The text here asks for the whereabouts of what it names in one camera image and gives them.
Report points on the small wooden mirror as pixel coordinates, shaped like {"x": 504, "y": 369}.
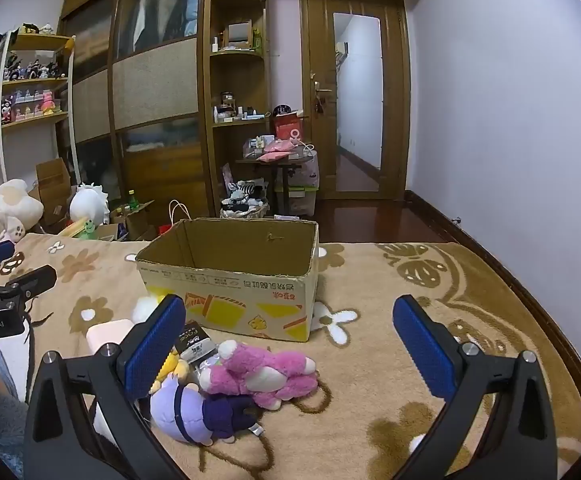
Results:
{"x": 236, "y": 35}

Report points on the white rack with wooden shelves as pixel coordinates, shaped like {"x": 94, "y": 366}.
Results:
{"x": 35, "y": 42}

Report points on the green bottle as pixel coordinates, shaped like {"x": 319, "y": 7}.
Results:
{"x": 132, "y": 200}

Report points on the clear storage bin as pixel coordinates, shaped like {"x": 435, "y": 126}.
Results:
{"x": 300, "y": 195}

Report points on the person's grey clothing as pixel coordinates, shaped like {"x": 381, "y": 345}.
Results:
{"x": 5, "y": 435}

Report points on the red paper bag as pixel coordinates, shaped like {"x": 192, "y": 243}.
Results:
{"x": 285, "y": 130}

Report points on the rows of small figures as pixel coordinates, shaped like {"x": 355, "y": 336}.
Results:
{"x": 30, "y": 70}

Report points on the black hat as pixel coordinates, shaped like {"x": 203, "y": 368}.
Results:
{"x": 282, "y": 110}

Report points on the printed cardboard box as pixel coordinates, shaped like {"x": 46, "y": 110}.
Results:
{"x": 230, "y": 305}

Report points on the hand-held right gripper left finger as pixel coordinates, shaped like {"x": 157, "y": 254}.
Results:
{"x": 153, "y": 345}

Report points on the basket of striped socks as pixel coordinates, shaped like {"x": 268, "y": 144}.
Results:
{"x": 243, "y": 200}

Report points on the cream plush dog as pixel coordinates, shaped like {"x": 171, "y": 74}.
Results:
{"x": 10, "y": 205}

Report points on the black tissue packet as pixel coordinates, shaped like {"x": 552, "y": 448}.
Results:
{"x": 195, "y": 342}

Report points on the cardboard box with bottles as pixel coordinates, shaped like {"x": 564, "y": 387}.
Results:
{"x": 138, "y": 220}

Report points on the yellow plush toy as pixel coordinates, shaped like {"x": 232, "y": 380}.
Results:
{"x": 175, "y": 367}

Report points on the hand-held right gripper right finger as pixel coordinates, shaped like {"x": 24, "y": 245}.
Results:
{"x": 423, "y": 350}

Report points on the pink plush bear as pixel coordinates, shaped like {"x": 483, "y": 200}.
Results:
{"x": 265, "y": 365}

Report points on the pale pink soft pad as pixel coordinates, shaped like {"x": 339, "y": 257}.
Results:
{"x": 108, "y": 332}

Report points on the green frog toy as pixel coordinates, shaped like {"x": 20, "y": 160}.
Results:
{"x": 89, "y": 227}

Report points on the purple plush doll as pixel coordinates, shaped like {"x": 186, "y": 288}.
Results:
{"x": 180, "y": 405}

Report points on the small wooden table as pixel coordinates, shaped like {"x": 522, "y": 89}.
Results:
{"x": 275, "y": 162}

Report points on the white spiky plush toy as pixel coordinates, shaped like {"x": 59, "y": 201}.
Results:
{"x": 88, "y": 205}

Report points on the wooden corner shelf unit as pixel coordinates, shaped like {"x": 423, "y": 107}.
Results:
{"x": 235, "y": 127}

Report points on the white fluffy plush toy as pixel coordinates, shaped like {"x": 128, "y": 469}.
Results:
{"x": 143, "y": 309}

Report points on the open brown cardboard box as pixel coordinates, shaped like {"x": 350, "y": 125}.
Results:
{"x": 53, "y": 175}

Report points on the wooden sliding door wardrobe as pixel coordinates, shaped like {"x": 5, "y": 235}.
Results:
{"x": 155, "y": 85}

